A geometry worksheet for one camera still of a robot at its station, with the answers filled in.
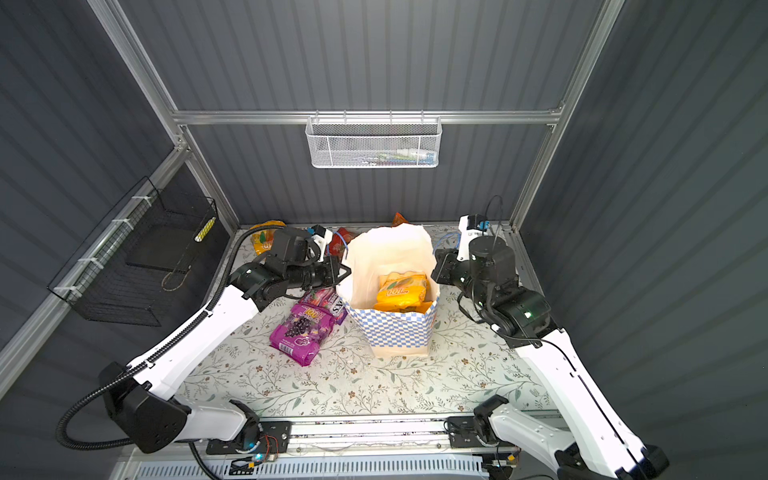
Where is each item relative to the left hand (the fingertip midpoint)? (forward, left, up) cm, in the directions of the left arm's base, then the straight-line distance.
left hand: (351, 269), depth 74 cm
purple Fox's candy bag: (+7, +10, -24) cm, 27 cm away
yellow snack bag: (-1, -13, -9) cm, 16 cm away
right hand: (-4, -20, +10) cm, 23 cm away
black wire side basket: (+3, +53, +1) cm, 54 cm away
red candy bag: (+2, +3, +7) cm, 8 cm away
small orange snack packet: (+42, -16, -23) cm, 51 cm away
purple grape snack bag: (-6, +16, -21) cm, 28 cm away
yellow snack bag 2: (+33, +36, -23) cm, 54 cm away
